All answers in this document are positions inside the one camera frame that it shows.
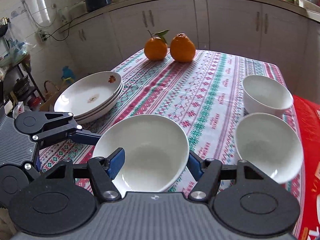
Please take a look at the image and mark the white plate with fruit print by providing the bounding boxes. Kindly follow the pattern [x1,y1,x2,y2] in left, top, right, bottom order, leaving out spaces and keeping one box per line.
[74,87,124,125]

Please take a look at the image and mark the black metal storage rack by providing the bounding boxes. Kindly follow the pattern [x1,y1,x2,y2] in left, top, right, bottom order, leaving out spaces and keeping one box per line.
[1,17,46,107]

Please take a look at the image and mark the white kitchen cabinets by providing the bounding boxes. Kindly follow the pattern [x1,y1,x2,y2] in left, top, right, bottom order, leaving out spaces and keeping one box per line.
[61,0,319,102]

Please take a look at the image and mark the white bowl pink print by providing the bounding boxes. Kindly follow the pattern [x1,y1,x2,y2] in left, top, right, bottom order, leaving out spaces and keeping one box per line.
[93,114,189,196]

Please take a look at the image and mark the orange without leaf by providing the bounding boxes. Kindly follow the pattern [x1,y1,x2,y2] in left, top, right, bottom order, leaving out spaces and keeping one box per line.
[170,33,196,63]

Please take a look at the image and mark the blue thermos jug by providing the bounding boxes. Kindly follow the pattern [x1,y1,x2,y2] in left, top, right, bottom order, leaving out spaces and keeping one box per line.
[61,66,75,84]

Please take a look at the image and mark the orange with green leaf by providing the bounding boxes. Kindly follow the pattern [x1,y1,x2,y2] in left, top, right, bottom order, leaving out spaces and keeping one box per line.
[144,29,169,61]

